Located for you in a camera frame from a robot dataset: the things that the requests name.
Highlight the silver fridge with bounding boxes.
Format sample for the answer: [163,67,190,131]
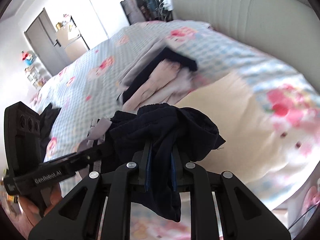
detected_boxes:
[55,22,91,62]

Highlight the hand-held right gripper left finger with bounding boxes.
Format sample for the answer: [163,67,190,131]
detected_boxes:
[28,140,153,240]

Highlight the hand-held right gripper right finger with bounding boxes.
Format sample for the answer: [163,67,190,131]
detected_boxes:
[170,145,292,240]

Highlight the white printed folded pajama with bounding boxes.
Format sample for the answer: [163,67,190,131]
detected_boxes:
[135,62,193,106]

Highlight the red and blue wall plush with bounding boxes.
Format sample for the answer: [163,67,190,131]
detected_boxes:
[21,51,36,65]

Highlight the white wardrobe door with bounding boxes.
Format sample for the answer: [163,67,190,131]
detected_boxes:
[80,0,131,38]

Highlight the white shelf rack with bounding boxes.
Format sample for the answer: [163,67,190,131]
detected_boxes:
[25,64,47,88]

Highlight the navy striped pants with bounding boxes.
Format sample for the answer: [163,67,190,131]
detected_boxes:
[76,102,227,223]

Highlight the cream folded cloth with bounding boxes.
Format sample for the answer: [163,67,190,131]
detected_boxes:
[175,72,296,181]

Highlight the grey padded headboard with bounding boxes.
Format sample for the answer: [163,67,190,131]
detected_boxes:
[167,0,320,90]

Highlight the grey door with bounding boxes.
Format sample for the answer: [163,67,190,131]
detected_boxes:
[24,7,66,77]

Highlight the checked cartoon printed blanket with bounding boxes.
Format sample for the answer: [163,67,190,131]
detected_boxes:
[30,20,320,240]

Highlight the person's left hand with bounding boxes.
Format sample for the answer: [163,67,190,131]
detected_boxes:
[18,182,63,228]

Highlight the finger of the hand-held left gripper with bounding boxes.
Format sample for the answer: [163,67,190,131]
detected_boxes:
[74,141,113,173]

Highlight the black clothes pile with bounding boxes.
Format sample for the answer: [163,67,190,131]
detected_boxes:
[39,104,62,161]

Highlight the open closet with clothes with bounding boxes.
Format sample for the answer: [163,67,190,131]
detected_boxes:
[114,0,173,26]

